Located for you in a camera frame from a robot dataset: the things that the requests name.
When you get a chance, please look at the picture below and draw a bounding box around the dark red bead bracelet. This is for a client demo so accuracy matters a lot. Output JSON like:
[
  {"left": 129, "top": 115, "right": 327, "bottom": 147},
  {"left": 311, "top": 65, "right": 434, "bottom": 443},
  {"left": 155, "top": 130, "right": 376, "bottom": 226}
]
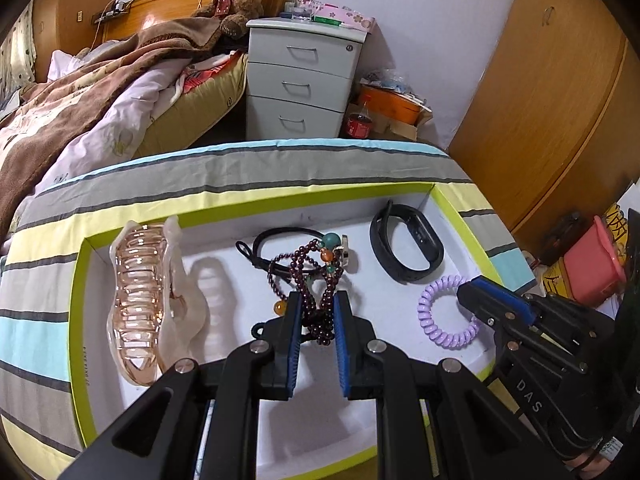
[{"left": 266, "top": 237, "right": 352, "bottom": 347}]

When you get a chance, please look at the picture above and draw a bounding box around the pink floral box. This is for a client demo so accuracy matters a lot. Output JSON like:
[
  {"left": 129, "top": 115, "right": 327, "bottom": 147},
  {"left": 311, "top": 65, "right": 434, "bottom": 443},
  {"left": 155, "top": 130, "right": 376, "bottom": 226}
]
[{"left": 311, "top": 3, "right": 375, "bottom": 34}]

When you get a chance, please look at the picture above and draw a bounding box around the white quilt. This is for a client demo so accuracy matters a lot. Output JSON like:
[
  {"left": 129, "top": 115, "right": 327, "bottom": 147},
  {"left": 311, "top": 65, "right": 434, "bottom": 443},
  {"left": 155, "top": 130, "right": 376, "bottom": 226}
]
[{"left": 29, "top": 41, "right": 249, "bottom": 196}]

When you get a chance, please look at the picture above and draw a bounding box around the orange basin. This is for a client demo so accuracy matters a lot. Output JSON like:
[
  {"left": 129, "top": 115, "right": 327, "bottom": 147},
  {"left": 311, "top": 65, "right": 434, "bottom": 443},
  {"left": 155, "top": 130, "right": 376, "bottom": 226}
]
[{"left": 358, "top": 86, "right": 424, "bottom": 125}]

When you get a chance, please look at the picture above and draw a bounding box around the cola bottle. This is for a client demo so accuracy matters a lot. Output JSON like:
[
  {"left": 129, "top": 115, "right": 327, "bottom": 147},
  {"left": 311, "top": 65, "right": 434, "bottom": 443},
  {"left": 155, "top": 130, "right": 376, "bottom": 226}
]
[{"left": 346, "top": 104, "right": 373, "bottom": 140}]

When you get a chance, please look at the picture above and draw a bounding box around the black fitness band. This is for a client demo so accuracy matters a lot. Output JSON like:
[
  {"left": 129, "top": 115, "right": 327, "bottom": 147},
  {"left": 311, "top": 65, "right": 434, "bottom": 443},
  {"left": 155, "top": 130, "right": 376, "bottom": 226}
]
[{"left": 369, "top": 200, "right": 445, "bottom": 284}]

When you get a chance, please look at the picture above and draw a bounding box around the pink plastic bucket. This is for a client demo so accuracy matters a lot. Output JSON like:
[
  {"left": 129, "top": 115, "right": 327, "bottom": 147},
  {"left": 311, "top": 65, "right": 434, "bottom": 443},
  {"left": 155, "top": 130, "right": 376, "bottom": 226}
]
[{"left": 563, "top": 217, "right": 626, "bottom": 307}]

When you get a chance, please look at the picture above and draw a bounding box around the black cord bead bracelet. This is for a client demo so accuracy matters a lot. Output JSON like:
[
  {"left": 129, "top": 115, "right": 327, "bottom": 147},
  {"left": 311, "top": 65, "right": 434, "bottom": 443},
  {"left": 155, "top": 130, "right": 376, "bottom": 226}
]
[{"left": 234, "top": 225, "right": 357, "bottom": 276}]

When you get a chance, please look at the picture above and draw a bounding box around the large beige hair claw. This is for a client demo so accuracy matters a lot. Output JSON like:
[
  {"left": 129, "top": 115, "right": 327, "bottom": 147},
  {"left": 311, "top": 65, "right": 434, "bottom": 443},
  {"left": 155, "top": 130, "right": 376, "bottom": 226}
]
[{"left": 106, "top": 216, "right": 208, "bottom": 387}]

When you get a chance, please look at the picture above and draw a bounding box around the striped table cloth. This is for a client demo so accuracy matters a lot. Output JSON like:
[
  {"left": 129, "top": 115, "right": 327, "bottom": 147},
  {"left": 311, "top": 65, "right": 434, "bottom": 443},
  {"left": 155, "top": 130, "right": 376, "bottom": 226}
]
[{"left": 1, "top": 139, "right": 535, "bottom": 479}]

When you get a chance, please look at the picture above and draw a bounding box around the white drawer nightstand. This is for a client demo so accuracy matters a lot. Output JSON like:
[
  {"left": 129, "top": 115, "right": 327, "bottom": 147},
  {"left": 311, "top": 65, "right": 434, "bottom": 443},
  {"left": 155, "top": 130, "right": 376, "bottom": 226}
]
[{"left": 246, "top": 18, "right": 367, "bottom": 140}]

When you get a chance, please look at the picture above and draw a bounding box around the lime green tray box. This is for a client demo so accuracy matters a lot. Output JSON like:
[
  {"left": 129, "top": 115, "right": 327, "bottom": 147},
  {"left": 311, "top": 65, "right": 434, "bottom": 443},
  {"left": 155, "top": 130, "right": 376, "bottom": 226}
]
[{"left": 70, "top": 184, "right": 498, "bottom": 479}]

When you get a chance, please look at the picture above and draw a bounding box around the wooden wardrobe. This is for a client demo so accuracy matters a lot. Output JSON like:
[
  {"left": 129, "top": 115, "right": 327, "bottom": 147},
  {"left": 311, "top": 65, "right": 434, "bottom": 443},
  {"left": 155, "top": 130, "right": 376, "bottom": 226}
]
[{"left": 449, "top": 0, "right": 639, "bottom": 255}]

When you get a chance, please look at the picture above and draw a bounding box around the brown blanket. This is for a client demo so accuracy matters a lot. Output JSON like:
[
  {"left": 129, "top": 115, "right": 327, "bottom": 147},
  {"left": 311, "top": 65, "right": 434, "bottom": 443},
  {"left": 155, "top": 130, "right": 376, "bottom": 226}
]
[{"left": 1, "top": 18, "right": 222, "bottom": 235}]

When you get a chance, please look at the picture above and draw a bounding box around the patterned curtain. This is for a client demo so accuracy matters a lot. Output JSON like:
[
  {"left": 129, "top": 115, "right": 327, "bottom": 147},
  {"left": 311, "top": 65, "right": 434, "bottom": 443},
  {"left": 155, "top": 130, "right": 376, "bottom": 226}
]
[{"left": 0, "top": 0, "right": 37, "bottom": 102}]

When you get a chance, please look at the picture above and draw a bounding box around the purple spiral hair tie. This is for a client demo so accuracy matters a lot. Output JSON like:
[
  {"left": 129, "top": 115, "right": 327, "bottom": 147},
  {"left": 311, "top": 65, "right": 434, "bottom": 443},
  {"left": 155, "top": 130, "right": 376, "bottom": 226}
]
[{"left": 416, "top": 274, "right": 483, "bottom": 351}]

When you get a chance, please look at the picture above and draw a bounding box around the wooden headboard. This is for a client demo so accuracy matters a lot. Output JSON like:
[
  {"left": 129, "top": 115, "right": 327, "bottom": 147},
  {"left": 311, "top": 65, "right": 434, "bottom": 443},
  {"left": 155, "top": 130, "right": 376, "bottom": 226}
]
[{"left": 98, "top": 0, "right": 285, "bottom": 44}]

